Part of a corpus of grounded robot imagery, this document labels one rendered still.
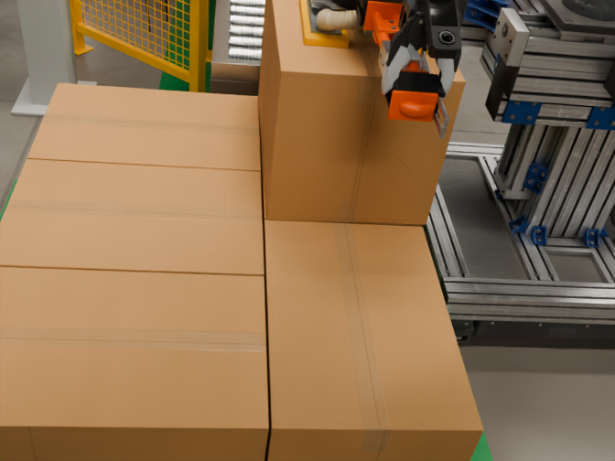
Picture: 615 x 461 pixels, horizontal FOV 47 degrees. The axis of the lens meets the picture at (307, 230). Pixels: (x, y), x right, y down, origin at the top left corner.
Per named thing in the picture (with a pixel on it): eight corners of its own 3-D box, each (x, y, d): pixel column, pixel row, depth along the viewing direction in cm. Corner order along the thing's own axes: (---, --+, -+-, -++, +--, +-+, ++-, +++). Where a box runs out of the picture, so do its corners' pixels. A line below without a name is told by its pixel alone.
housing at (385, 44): (375, 61, 133) (380, 38, 130) (411, 64, 133) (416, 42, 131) (381, 80, 127) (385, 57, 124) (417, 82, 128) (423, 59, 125)
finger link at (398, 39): (402, 70, 116) (433, 26, 112) (403, 75, 115) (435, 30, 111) (377, 58, 115) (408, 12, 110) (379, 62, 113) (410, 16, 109)
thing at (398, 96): (381, 93, 123) (385, 67, 119) (422, 96, 123) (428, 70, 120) (387, 119, 116) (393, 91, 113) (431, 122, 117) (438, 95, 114)
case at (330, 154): (257, 96, 218) (267, -35, 193) (385, 103, 224) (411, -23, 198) (266, 220, 173) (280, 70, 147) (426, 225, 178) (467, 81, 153)
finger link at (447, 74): (452, 81, 123) (444, 32, 117) (460, 98, 118) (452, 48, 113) (435, 86, 123) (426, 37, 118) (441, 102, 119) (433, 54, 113)
